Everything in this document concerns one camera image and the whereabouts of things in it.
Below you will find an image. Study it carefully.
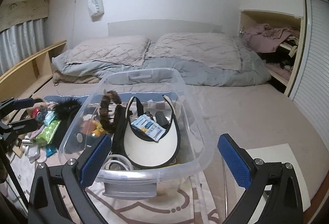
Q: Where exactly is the right beige quilted pillow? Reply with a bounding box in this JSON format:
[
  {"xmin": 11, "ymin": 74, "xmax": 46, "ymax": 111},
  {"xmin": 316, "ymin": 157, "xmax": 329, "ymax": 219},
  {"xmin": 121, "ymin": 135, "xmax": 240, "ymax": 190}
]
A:
[{"xmin": 147, "ymin": 32, "xmax": 242, "ymax": 71}]

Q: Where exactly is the blue white sachet pack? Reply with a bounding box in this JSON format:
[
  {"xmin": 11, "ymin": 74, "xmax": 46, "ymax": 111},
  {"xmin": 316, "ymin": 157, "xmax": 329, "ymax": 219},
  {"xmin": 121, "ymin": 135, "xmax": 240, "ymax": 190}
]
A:
[{"xmin": 131, "ymin": 114, "xmax": 166, "ymax": 142}]

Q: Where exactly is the white box with black frame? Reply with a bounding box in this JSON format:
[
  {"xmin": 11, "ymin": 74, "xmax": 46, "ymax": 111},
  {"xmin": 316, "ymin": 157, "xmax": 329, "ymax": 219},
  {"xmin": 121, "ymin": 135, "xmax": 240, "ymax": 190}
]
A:
[{"xmin": 236, "ymin": 144, "xmax": 309, "ymax": 223}]

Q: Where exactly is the black sun visor cap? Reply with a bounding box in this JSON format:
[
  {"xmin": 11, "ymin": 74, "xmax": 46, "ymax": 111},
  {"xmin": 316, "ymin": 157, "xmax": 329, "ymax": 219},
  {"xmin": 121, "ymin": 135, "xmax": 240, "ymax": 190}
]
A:
[{"xmin": 53, "ymin": 109, "xmax": 94, "ymax": 154}]

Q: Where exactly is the green white dotted pack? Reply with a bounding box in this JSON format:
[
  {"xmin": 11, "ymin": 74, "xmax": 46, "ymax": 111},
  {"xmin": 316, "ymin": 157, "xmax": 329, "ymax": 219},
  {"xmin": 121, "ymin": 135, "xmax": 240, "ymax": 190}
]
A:
[{"xmin": 34, "ymin": 120, "xmax": 61, "ymax": 147}]

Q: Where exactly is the teal tissue pack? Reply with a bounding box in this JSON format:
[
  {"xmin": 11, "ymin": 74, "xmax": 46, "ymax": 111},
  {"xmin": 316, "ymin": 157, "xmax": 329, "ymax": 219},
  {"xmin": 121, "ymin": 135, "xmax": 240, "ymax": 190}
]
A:
[{"xmin": 44, "ymin": 110, "xmax": 57, "ymax": 127}]

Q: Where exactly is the grey curtain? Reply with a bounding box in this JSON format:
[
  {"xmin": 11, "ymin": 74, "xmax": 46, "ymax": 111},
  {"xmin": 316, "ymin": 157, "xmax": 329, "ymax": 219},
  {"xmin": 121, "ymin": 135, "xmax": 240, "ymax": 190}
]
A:
[{"xmin": 0, "ymin": 19, "xmax": 46, "ymax": 75}]

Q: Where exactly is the white sweet paper bag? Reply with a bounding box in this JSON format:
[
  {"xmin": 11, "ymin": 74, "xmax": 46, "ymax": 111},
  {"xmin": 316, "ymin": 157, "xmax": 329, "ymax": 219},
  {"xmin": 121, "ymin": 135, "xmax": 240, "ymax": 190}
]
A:
[{"xmin": 87, "ymin": 0, "xmax": 104, "ymax": 17}]

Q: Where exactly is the white louvered closet door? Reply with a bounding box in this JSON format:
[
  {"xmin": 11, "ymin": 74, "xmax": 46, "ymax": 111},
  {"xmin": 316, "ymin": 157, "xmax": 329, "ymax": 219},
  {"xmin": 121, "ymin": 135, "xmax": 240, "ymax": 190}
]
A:
[{"xmin": 289, "ymin": 0, "xmax": 328, "ymax": 143}]

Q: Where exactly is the pink clothes pile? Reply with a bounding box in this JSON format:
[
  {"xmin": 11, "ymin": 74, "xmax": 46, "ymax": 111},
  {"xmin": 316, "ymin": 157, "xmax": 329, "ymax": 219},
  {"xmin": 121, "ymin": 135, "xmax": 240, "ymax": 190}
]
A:
[{"xmin": 242, "ymin": 23, "xmax": 300, "ymax": 53}]

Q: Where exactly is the leopard fur headband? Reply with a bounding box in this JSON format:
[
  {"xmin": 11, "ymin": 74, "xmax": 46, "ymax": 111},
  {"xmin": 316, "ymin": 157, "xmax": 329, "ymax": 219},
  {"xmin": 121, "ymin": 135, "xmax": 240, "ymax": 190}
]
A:
[{"xmin": 99, "ymin": 90, "xmax": 123, "ymax": 134}]

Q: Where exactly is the white black sun visor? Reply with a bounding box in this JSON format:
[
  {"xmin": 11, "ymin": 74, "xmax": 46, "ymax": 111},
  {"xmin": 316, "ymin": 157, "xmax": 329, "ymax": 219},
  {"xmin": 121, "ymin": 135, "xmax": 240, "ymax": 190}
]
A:
[{"xmin": 122, "ymin": 95, "xmax": 181, "ymax": 169}]

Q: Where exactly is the wooden bedside shelf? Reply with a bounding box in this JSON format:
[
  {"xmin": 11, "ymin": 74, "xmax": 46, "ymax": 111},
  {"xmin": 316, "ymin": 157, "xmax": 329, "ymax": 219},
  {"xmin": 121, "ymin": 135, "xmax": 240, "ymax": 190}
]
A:
[{"xmin": 0, "ymin": 40, "xmax": 66, "ymax": 100}]

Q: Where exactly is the left beige quilted pillow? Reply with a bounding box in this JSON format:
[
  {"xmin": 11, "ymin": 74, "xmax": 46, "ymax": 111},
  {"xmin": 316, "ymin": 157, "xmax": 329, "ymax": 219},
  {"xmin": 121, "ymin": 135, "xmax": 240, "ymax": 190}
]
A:
[{"xmin": 66, "ymin": 35, "xmax": 151, "ymax": 66}]

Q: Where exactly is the grey blue duvet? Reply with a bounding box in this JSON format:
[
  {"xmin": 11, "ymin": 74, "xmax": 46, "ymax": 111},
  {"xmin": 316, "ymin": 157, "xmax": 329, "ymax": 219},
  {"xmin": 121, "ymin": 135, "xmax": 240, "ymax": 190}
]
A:
[{"xmin": 52, "ymin": 37, "xmax": 271, "ymax": 87}]

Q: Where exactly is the beige printed curtain valance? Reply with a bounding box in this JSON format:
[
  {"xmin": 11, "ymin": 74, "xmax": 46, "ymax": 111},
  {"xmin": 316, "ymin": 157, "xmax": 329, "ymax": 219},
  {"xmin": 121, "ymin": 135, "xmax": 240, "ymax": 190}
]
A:
[{"xmin": 0, "ymin": 0, "xmax": 50, "ymax": 32}]

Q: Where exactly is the clear plastic storage bin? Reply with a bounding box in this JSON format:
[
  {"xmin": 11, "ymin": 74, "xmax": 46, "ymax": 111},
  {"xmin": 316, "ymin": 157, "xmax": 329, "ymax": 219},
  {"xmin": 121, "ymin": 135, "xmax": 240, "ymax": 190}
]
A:
[{"xmin": 59, "ymin": 68, "xmax": 215, "ymax": 200}]

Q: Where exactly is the yellow toy camera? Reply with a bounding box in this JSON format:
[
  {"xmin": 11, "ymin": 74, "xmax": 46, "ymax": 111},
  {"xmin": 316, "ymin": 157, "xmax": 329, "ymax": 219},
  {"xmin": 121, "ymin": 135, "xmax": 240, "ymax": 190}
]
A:
[{"xmin": 91, "ymin": 120, "xmax": 108, "ymax": 137}]

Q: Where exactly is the beige quilted pillow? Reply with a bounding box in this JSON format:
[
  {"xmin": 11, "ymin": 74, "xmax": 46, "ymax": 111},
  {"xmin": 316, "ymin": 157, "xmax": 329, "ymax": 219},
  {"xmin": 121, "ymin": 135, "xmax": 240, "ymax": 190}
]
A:
[
  {"xmin": 66, "ymin": 35, "xmax": 151, "ymax": 66},
  {"xmin": 147, "ymin": 32, "xmax": 242, "ymax": 71}
]

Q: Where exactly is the white bed headboard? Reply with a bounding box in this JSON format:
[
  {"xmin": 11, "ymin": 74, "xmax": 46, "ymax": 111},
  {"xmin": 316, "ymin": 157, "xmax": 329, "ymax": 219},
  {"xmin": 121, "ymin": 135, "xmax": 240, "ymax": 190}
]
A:
[{"xmin": 108, "ymin": 19, "xmax": 222, "ymax": 38}]

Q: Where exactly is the black feather pom pom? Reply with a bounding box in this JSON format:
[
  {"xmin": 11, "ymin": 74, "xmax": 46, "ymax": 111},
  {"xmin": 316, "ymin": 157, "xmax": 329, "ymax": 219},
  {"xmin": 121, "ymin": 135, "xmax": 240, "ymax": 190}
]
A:
[{"xmin": 53, "ymin": 97, "xmax": 82, "ymax": 120}]

